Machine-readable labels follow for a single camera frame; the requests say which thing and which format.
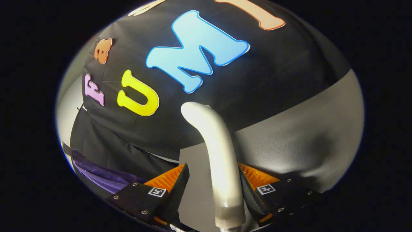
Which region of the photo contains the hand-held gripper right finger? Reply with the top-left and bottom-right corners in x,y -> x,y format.
238,163 -> 324,226

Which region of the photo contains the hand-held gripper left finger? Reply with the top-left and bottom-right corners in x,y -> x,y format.
108,163 -> 190,226

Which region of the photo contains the white garment steamer head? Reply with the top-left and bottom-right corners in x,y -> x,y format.
181,102 -> 247,231

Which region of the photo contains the purple button jacket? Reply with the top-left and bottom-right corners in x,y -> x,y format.
71,150 -> 149,194

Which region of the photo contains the grey cabinet with black top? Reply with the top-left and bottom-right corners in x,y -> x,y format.
178,69 -> 365,231

